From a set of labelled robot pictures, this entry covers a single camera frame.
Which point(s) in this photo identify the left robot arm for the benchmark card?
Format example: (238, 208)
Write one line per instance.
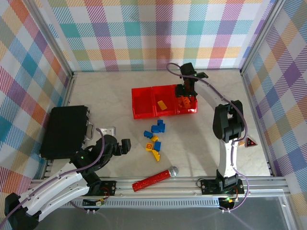
(60, 187)

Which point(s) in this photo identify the long orange lego beam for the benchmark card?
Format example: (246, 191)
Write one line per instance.
(186, 104)

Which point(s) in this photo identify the aluminium corner post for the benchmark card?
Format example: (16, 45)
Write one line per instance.
(52, 38)
(261, 36)

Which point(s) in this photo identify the blue lego brick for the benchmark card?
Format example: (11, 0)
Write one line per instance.
(162, 125)
(156, 129)
(157, 146)
(148, 134)

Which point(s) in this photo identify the black hard case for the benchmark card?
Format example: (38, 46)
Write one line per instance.
(64, 131)

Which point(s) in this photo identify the yellow lego with round stud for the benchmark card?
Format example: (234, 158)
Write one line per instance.
(149, 146)

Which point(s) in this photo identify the right connector board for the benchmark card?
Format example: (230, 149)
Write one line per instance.
(227, 201)

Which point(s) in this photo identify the connector board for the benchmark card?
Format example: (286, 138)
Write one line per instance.
(227, 201)
(94, 203)

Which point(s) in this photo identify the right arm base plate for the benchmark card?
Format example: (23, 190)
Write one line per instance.
(208, 187)

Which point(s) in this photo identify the left connector board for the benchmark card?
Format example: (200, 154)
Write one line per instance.
(94, 203)

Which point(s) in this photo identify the small wooden block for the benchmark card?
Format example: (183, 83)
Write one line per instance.
(241, 143)

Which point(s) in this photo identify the red warning triangle sign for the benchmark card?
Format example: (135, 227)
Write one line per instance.
(250, 143)

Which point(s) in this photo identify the yellow lego plate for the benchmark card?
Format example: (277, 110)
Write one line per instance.
(162, 105)

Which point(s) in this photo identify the yellow curved lego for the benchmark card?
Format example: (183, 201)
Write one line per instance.
(156, 156)

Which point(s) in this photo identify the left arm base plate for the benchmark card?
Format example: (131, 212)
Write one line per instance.
(108, 187)

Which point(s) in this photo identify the aluminium front rail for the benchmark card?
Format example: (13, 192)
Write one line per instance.
(168, 189)

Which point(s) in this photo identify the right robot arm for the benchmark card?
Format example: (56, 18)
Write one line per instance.
(227, 124)

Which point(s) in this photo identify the red toy microphone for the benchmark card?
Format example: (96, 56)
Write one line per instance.
(153, 179)

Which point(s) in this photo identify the aluminium right corner post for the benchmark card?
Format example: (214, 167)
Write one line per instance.
(261, 36)

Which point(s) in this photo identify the aluminium left corner post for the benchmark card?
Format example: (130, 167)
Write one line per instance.
(52, 38)

